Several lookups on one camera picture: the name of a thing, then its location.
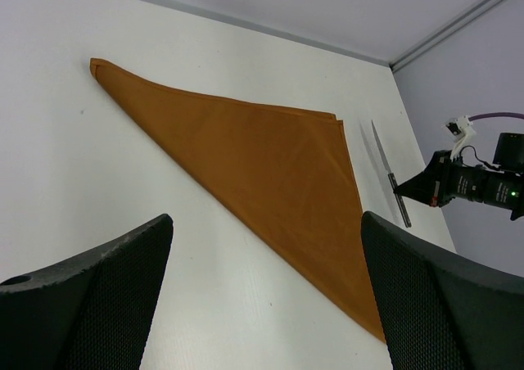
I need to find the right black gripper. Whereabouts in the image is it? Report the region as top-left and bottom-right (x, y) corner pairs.
(394, 151), (487, 207)

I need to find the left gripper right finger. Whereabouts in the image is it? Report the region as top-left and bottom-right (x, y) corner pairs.
(361, 211), (523, 369)

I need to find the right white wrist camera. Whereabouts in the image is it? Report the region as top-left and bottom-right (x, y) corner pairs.
(443, 115), (477, 160)

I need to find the orange cloth napkin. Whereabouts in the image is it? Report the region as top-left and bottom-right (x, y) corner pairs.
(89, 58), (384, 339)

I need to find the steak knife marbled handle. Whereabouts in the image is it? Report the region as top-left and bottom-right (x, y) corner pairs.
(372, 122), (413, 228)

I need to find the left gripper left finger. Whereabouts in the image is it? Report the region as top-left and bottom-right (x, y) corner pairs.
(1, 214), (173, 369)

